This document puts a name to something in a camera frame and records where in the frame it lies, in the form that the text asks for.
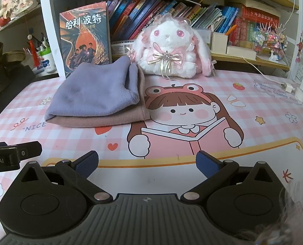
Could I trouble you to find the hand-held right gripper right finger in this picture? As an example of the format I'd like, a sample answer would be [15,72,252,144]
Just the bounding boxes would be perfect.
[180,151,284,203]

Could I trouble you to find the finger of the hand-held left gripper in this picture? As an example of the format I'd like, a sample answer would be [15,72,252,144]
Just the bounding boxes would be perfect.
[0,141,43,164]

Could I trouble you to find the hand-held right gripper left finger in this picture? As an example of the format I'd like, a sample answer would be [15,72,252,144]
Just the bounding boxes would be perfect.
[15,151,113,203]

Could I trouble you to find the purple and pink sweater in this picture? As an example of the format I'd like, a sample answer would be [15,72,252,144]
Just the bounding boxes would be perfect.
[44,56,151,128]

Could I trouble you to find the pink cartoon desk mat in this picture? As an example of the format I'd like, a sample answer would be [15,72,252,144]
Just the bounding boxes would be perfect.
[0,69,303,235]

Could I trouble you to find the dark olive bag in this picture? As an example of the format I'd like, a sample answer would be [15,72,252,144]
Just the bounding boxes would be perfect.
[0,37,36,100]

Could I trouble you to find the white pen cup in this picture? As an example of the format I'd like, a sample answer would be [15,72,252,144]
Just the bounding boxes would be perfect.
[38,50,55,73]

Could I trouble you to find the red tassel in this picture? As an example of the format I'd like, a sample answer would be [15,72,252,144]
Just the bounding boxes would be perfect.
[28,34,40,69]

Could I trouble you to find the fuzzy grey sleeve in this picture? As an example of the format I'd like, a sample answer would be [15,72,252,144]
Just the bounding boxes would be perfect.
[279,181,303,245]

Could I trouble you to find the white charger plug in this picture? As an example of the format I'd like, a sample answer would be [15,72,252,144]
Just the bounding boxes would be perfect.
[281,82,296,94]

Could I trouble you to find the white flat box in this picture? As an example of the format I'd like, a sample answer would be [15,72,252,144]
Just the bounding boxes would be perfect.
[226,45,257,60]

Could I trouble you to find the white pen holder box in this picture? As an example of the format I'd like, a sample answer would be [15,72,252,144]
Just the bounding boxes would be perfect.
[211,31,229,54]

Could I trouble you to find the dragon cover book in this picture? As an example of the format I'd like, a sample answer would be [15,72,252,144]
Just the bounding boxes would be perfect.
[59,1,113,79]

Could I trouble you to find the white plush bunny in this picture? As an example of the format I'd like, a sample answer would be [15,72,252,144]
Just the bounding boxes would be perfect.
[127,14,217,81]

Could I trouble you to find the wooden bookshelf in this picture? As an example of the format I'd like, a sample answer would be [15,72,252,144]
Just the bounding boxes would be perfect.
[0,0,303,79]

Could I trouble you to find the sparkly flower ornament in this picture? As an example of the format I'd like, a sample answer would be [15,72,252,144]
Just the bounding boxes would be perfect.
[253,22,287,62]

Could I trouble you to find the cartoon deer sticker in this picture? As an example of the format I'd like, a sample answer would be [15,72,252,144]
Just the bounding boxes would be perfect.
[295,36,303,63]

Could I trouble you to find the red boxed book set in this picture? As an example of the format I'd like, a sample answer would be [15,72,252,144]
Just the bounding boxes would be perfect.
[228,5,279,51]

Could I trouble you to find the row of shelved books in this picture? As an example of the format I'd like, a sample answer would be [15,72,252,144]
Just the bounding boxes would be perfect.
[107,0,240,41]

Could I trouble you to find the white charger cable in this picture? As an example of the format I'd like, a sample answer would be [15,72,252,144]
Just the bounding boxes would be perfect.
[243,57,284,86]

